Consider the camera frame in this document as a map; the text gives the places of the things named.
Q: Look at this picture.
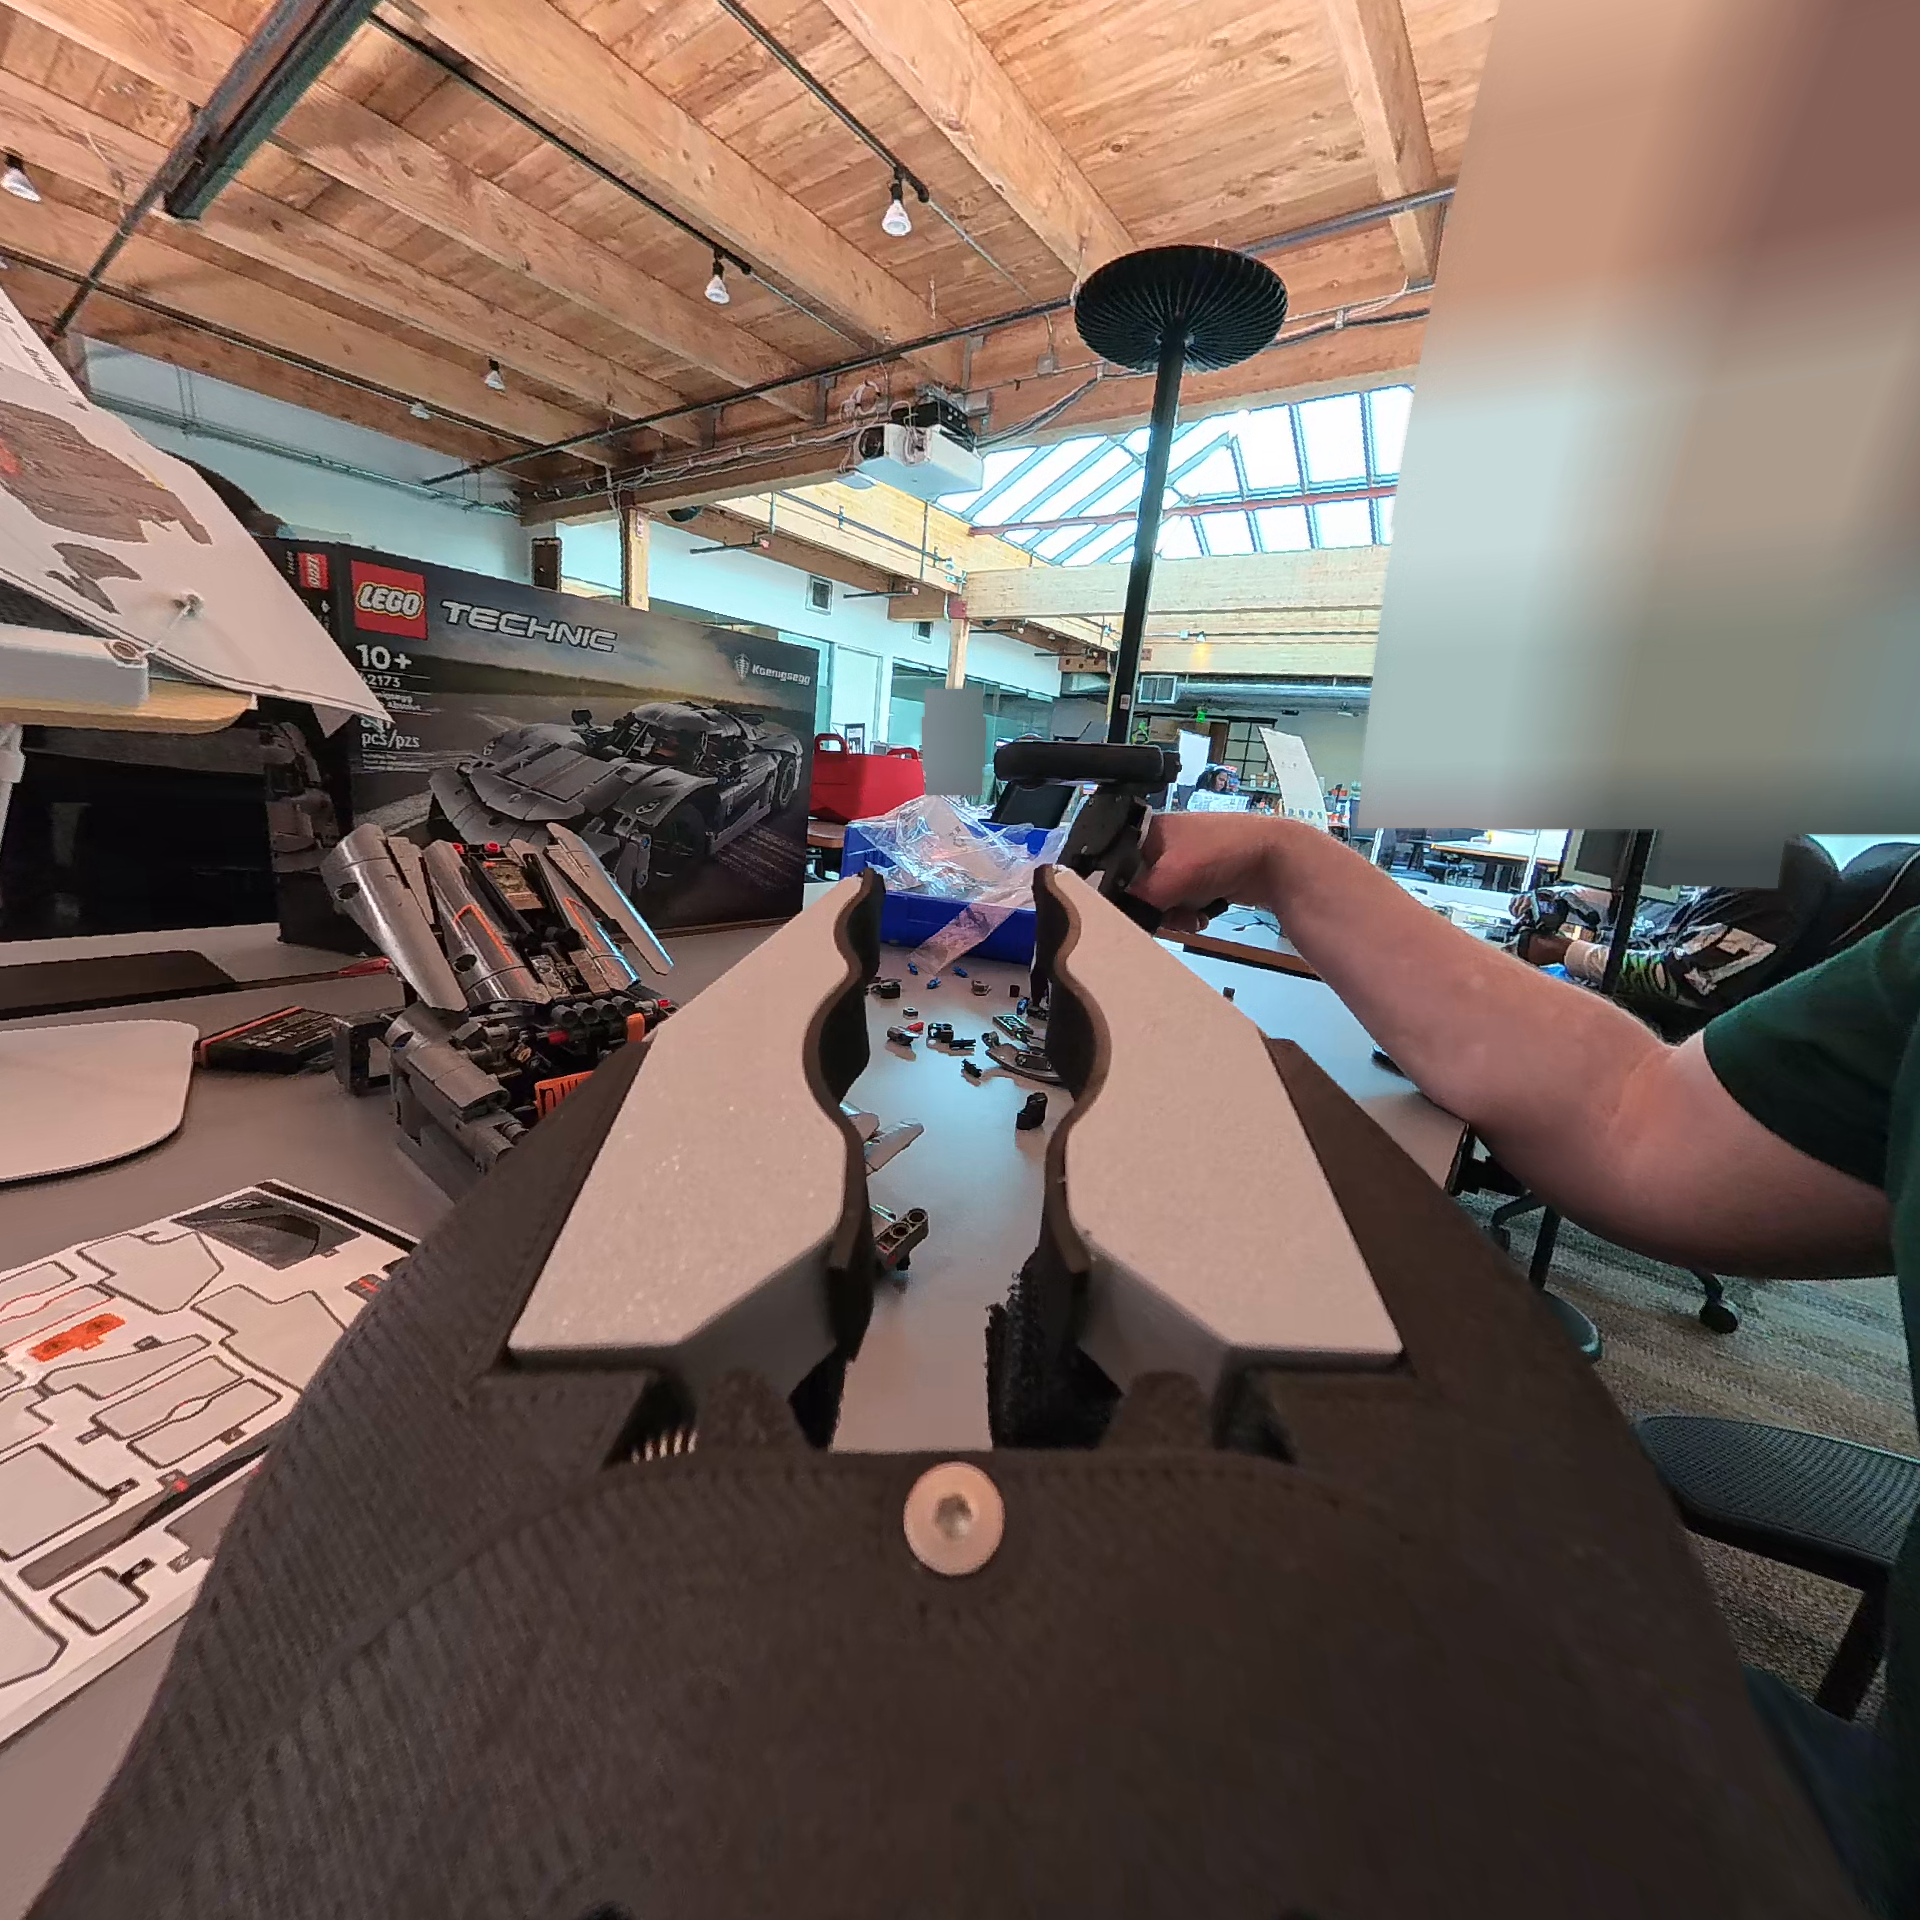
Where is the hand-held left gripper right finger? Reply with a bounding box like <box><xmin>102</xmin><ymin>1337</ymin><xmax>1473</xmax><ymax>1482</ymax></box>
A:
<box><xmin>1032</xmin><ymin>865</ymin><xmax>1404</xmax><ymax>1445</ymax></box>

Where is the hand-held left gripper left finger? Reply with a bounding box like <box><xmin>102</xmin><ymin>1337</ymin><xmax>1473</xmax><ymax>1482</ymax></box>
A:
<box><xmin>506</xmin><ymin>870</ymin><xmax>887</xmax><ymax>1449</ymax></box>

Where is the person's right forearm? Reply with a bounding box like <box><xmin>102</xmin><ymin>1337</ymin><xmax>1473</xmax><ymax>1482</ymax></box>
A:
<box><xmin>1266</xmin><ymin>815</ymin><xmax>1896</xmax><ymax>1279</ymax></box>

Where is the scatter of small lego pieces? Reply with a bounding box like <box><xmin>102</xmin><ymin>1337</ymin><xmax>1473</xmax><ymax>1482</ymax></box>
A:
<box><xmin>839</xmin><ymin>965</ymin><xmax>1086</xmax><ymax>1187</ymax></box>

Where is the grey lego car model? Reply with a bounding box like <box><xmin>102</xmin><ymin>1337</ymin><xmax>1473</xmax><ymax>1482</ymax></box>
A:
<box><xmin>318</xmin><ymin>821</ymin><xmax>677</xmax><ymax>1201</ymax></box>

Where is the lego set box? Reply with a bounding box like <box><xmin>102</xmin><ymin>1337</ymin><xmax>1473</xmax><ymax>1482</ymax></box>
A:
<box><xmin>258</xmin><ymin>534</ymin><xmax>823</xmax><ymax>958</ymax></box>

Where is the lego sticker sheet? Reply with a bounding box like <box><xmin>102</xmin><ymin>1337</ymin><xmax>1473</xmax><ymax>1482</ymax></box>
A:
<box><xmin>0</xmin><ymin>1181</ymin><xmax>419</xmax><ymax>1750</ymax></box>

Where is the lego instruction booklet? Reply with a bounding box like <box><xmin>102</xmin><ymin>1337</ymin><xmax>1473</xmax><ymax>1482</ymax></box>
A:
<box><xmin>0</xmin><ymin>292</ymin><xmax>395</xmax><ymax>738</ymax></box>

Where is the person's right hand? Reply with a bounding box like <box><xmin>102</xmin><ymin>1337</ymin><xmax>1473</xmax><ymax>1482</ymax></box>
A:
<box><xmin>1127</xmin><ymin>810</ymin><xmax>1309</xmax><ymax>936</ymax></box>

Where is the crumpled clear plastic bag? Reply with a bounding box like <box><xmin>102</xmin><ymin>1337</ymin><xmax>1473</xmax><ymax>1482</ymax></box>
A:
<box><xmin>869</xmin><ymin>793</ymin><xmax>1061</xmax><ymax>906</ymax></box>

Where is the clear plastic zip bag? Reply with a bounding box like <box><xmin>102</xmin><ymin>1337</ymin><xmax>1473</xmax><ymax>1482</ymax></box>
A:
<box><xmin>906</xmin><ymin>895</ymin><xmax>1040</xmax><ymax>988</ymax></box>

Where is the red plastic bin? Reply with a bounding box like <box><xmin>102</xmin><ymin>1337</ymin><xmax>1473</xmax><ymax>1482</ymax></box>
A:
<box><xmin>810</xmin><ymin>730</ymin><xmax>925</xmax><ymax>868</ymax></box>

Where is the blue plastic bin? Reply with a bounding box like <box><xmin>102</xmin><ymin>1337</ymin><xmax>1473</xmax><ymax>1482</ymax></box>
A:
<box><xmin>842</xmin><ymin>815</ymin><xmax>1073</xmax><ymax>965</ymax></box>

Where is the white ceiling projector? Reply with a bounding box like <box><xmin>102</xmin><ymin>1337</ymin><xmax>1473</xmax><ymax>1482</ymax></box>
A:
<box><xmin>839</xmin><ymin>391</ymin><xmax>985</xmax><ymax>505</ymax></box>

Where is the black office chair base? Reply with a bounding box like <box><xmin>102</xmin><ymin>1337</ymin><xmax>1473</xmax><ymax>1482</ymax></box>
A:
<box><xmin>1446</xmin><ymin>1140</ymin><xmax>1745</xmax><ymax>1363</ymax></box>

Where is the black flat device red stripe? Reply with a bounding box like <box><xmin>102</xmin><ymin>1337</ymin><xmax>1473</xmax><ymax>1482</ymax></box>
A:
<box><xmin>193</xmin><ymin>1008</ymin><xmax>360</xmax><ymax>1076</ymax></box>

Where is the black pole with round disc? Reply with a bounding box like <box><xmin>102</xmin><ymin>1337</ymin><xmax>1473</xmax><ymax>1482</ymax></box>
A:
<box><xmin>1072</xmin><ymin>244</ymin><xmax>1292</xmax><ymax>752</ymax></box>

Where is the dark flat board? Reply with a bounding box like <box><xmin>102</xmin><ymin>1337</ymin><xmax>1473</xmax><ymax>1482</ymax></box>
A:
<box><xmin>0</xmin><ymin>941</ymin><xmax>400</xmax><ymax>1026</ymax></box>

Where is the person's green shirt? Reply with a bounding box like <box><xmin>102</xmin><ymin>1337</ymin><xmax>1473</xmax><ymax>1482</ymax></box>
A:
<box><xmin>1702</xmin><ymin>899</ymin><xmax>1920</xmax><ymax>1920</ymax></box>

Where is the black mesh office chair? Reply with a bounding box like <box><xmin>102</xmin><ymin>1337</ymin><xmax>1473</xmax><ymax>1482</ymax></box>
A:
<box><xmin>1631</xmin><ymin>1410</ymin><xmax>1920</xmax><ymax>1721</ymax></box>

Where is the white flat stand base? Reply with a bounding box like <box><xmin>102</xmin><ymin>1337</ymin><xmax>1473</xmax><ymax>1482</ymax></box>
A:
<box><xmin>0</xmin><ymin>1019</ymin><xmax>200</xmax><ymax>1187</ymax></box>

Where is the black monitor screen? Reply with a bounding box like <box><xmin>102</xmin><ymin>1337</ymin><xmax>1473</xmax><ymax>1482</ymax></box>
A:
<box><xmin>0</xmin><ymin>731</ymin><xmax>279</xmax><ymax>944</ymax></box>

